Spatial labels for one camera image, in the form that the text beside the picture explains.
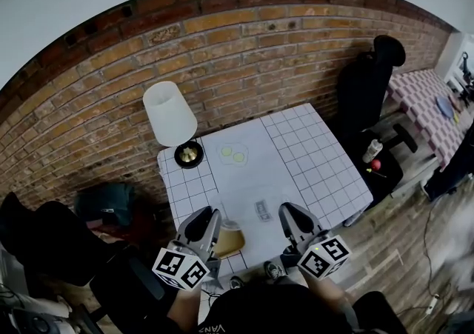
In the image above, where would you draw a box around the beige rectangular tray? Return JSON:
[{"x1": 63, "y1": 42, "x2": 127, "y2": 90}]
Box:
[{"x1": 213, "y1": 218, "x2": 247, "y2": 258}]

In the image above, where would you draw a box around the person's right shoe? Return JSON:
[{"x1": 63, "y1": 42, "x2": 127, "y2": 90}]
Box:
[{"x1": 262, "y1": 261, "x2": 287, "y2": 282}]

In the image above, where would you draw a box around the person's black shirt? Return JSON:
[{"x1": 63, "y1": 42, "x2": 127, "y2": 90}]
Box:
[{"x1": 162, "y1": 280, "x2": 408, "y2": 334}]

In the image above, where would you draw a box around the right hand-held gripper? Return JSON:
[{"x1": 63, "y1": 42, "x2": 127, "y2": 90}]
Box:
[{"x1": 277, "y1": 201, "x2": 352, "y2": 281}]

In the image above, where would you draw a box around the blue plate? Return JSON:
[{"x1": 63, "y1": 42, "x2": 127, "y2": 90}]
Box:
[{"x1": 435, "y1": 96, "x2": 455, "y2": 118}]

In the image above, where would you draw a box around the person's right forearm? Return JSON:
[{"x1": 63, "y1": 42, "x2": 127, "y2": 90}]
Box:
[{"x1": 299, "y1": 275, "x2": 358, "y2": 334}]

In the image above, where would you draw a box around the red bag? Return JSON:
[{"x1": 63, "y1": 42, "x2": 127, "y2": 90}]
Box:
[{"x1": 92, "y1": 206, "x2": 164, "y2": 244}]

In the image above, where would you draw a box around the black bag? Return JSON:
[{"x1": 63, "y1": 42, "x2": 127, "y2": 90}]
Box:
[{"x1": 424, "y1": 128, "x2": 474, "y2": 202}]

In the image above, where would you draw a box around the white plastic bottle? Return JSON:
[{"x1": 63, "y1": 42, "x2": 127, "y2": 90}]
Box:
[{"x1": 361, "y1": 138, "x2": 383, "y2": 164}]

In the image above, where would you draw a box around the white grid tablecloth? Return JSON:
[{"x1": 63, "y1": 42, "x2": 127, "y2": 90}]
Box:
[{"x1": 157, "y1": 102, "x2": 374, "y2": 278}]

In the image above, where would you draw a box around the white table lamp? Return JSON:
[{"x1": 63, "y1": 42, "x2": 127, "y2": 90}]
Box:
[{"x1": 142, "y1": 80, "x2": 204, "y2": 170}]

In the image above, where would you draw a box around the white power strip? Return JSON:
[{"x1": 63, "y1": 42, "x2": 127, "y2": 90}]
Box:
[{"x1": 425, "y1": 293, "x2": 441, "y2": 315}]

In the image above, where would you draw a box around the black round device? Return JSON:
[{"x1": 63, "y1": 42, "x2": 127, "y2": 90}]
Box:
[{"x1": 10, "y1": 306, "x2": 60, "y2": 334}]

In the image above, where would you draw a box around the black office chair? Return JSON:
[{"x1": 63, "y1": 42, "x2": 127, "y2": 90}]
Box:
[
  {"x1": 0, "y1": 191, "x2": 167, "y2": 326},
  {"x1": 338, "y1": 34, "x2": 419, "y2": 207}
]

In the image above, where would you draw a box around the dark green jacket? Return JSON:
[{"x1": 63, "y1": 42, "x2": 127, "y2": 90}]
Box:
[{"x1": 73, "y1": 182, "x2": 136, "y2": 226}]

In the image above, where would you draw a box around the pink checkered cloth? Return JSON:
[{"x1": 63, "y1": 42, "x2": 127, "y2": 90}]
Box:
[{"x1": 387, "y1": 67, "x2": 474, "y2": 170}]

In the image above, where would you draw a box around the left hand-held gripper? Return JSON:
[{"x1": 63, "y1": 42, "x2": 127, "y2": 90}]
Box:
[{"x1": 151, "y1": 205, "x2": 224, "y2": 292}]

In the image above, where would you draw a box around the person's left forearm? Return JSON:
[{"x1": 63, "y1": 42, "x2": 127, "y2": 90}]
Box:
[{"x1": 166, "y1": 284, "x2": 203, "y2": 334}]

